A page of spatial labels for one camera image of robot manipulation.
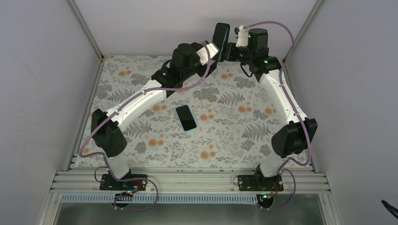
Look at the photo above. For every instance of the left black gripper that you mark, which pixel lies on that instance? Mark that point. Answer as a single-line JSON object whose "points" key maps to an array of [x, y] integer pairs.
{"points": [[213, 67]]}

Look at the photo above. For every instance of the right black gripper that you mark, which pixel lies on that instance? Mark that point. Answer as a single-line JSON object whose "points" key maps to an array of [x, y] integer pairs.
{"points": [[228, 55]]}

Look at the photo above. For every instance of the phone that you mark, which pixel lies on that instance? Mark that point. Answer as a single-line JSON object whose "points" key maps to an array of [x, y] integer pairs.
{"points": [[186, 118], [220, 38]]}

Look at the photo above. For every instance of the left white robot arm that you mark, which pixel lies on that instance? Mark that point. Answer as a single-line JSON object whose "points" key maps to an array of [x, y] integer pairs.
{"points": [[108, 126]]}

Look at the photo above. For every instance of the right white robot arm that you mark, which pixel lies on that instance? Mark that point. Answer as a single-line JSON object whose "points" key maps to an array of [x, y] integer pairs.
{"points": [[297, 132]]}

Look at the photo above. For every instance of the phone in light blue case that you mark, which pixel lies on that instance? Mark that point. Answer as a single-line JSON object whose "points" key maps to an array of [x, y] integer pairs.
{"points": [[186, 118]]}

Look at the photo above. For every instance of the floral patterned table mat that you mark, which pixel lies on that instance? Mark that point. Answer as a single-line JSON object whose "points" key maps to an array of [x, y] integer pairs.
{"points": [[235, 116]]}

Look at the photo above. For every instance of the black object at right edge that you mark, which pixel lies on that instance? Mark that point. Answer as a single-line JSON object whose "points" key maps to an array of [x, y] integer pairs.
{"points": [[391, 209]]}

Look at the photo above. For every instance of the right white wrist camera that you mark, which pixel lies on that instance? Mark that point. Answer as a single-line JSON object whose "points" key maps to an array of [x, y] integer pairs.
{"points": [[242, 36]]}

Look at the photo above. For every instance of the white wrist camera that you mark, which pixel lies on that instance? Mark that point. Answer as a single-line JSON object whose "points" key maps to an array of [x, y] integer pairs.
{"points": [[242, 36], [207, 52]]}

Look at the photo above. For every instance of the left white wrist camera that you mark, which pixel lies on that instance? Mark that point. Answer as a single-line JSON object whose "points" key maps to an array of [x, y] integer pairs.
{"points": [[207, 52]]}

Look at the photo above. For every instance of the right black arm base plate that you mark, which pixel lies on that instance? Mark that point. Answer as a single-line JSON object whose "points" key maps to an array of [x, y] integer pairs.
{"points": [[248, 183]]}

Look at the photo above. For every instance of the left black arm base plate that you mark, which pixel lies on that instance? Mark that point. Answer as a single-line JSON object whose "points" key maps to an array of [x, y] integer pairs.
{"points": [[109, 183]]}

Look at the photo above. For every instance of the aluminium front rail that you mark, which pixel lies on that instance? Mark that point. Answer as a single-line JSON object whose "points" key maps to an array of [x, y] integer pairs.
{"points": [[187, 182]]}

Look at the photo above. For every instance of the light blue slotted cable duct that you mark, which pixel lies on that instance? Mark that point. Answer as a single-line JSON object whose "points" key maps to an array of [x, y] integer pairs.
{"points": [[162, 198]]}

